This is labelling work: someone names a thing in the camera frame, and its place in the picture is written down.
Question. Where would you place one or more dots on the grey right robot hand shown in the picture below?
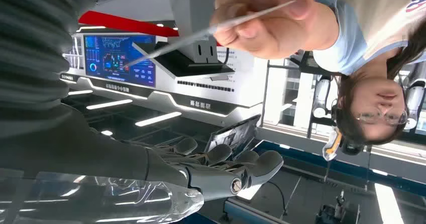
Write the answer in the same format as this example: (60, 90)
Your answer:
(100, 162)

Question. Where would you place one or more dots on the person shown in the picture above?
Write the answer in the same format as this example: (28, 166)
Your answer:
(376, 16)

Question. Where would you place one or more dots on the person's eyeglasses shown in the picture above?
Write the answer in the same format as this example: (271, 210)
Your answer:
(396, 118)

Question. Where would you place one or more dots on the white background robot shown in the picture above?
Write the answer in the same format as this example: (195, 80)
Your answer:
(321, 96)
(415, 102)

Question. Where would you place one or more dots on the grey kiosk stand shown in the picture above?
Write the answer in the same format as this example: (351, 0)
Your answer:
(189, 9)

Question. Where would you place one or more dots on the grey laptop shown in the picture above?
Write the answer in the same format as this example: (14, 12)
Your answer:
(233, 134)

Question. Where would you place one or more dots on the white wall display panel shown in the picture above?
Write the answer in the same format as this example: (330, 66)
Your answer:
(206, 92)

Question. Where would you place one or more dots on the blue wall display screen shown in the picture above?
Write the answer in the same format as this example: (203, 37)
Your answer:
(133, 69)

